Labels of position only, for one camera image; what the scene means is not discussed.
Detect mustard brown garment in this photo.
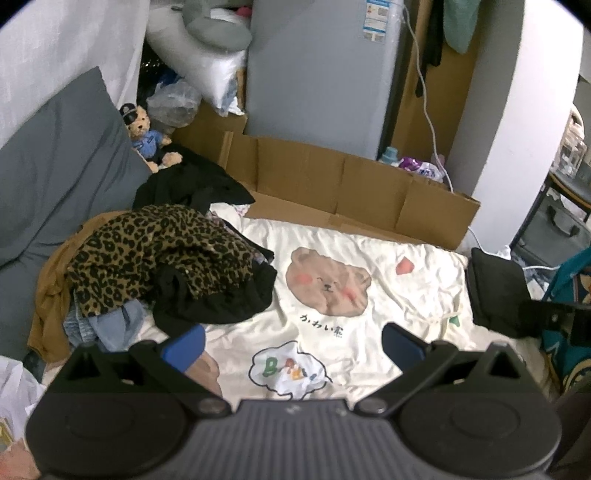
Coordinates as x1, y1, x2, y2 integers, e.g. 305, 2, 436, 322
28, 226, 107, 365

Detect clear plastic jar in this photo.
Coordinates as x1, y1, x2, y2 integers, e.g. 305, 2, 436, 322
551, 104, 591, 178

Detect white bear printed blanket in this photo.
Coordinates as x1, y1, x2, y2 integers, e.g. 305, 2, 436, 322
44, 203, 561, 402

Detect clear plastic bag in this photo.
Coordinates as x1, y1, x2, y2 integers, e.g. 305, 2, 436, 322
147, 78, 204, 130

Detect purple white packet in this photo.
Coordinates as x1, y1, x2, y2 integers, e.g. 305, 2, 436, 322
399, 157, 446, 183

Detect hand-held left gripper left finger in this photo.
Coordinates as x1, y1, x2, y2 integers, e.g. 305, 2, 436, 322
48, 323, 234, 418

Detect grey pillow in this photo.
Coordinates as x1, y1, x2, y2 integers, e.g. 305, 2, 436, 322
0, 67, 153, 278

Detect blue denim garment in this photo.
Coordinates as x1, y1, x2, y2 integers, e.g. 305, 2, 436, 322
65, 295, 148, 356

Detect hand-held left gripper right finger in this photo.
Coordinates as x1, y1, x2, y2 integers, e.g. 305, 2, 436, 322
355, 323, 539, 418

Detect leopard print pants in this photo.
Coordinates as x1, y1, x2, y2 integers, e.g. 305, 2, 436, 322
67, 205, 259, 319

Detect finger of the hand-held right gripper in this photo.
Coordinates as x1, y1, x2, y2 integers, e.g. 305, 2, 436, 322
529, 299, 591, 348

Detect folded dark garment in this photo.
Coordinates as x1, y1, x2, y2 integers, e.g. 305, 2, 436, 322
466, 248, 532, 340

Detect white floral cloth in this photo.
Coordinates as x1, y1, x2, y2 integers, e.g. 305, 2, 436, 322
210, 202, 252, 227

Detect grey plush toy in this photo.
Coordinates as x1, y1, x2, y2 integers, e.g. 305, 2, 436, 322
182, 0, 252, 51

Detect brown cardboard sheet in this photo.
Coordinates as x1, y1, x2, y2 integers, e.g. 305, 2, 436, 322
173, 99, 481, 252

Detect black garment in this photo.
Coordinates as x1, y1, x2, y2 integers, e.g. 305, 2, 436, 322
152, 240, 278, 337
133, 145, 256, 215

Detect grey appliance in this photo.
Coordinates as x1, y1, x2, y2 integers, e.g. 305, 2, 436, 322
245, 0, 414, 160

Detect white pillow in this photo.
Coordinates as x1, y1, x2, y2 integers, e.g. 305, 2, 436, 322
145, 9, 250, 114

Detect black hanging clothing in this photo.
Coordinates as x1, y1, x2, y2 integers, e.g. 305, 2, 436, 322
414, 0, 446, 97

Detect teddy bear in blue uniform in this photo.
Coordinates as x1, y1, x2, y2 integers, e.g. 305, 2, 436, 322
119, 104, 183, 174

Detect green hanging clothing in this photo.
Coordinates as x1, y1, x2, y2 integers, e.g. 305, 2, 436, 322
443, 0, 481, 54

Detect white plastic bag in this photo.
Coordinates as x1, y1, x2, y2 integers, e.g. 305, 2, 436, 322
0, 355, 47, 462

